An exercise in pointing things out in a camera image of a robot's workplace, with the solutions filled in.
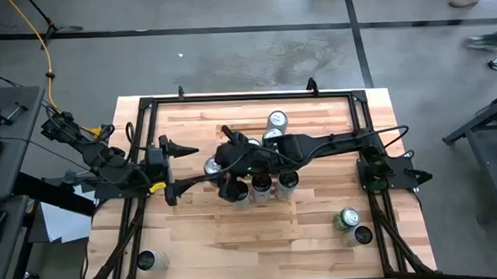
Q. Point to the black tripod stand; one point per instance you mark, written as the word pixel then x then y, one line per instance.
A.
pixel 52 27

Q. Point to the black aluminium table frame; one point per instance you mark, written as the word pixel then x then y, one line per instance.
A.
pixel 251 97

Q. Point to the grey desk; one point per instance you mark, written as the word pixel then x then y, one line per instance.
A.
pixel 0 276

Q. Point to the wooden slatted shelf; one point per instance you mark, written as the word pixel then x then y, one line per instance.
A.
pixel 256 223

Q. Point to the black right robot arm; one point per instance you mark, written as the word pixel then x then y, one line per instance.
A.
pixel 337 142

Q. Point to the grey side table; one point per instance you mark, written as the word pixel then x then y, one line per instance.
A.
pixel 20 99

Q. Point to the black support bar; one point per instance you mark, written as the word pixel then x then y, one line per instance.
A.
pixel 53 194

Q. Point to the black table clamp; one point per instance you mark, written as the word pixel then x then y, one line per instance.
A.
pixel 181 93
pixel 312 87

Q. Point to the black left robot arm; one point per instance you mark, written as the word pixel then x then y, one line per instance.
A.
pixel 102 162

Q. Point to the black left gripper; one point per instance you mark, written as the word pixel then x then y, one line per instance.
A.
pixel 167 168

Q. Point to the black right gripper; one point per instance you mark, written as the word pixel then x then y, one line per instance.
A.
pixel 249 158

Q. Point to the white raspberry lime can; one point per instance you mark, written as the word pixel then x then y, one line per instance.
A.
pixel 277 119

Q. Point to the red Coca-Cola can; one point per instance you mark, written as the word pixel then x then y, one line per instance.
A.
pixel 212 165

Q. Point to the white paper sheet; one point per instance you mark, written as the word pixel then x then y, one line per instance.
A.
pixel 63 225

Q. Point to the yellow tag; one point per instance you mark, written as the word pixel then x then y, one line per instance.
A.
pixel 157 187

